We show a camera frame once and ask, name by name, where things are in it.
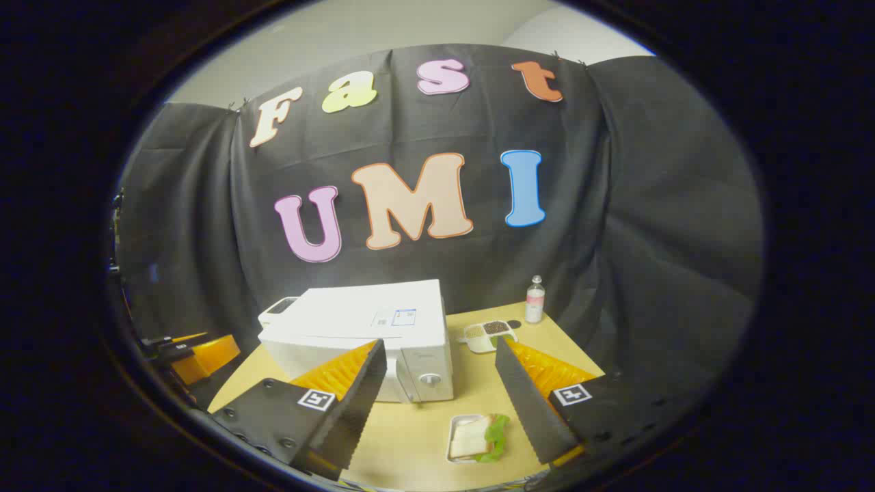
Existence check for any white microwave oven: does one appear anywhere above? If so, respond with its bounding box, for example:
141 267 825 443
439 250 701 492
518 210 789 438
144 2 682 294
258 279 455 404

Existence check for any white divided seasoning dish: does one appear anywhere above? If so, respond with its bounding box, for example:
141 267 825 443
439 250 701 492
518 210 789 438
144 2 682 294
463 320 519 354

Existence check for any sandwich with lettuce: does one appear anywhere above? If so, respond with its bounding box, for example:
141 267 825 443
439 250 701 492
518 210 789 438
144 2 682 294
450 414 511 463

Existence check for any small white rectangular tray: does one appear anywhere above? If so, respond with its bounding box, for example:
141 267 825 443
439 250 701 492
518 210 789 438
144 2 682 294
446 413 511 465

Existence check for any white toaster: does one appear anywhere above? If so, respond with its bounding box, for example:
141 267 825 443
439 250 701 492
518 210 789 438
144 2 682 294
258 296 301 329

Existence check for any clear bottle with pink label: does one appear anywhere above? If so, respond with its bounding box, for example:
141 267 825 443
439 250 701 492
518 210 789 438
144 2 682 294
525 275 546 324

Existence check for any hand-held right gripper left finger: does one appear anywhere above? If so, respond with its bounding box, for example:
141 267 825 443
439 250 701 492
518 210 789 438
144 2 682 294
208 340 388 481

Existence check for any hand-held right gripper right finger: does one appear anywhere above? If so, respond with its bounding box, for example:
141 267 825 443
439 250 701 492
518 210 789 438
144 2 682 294
495 336 684 467

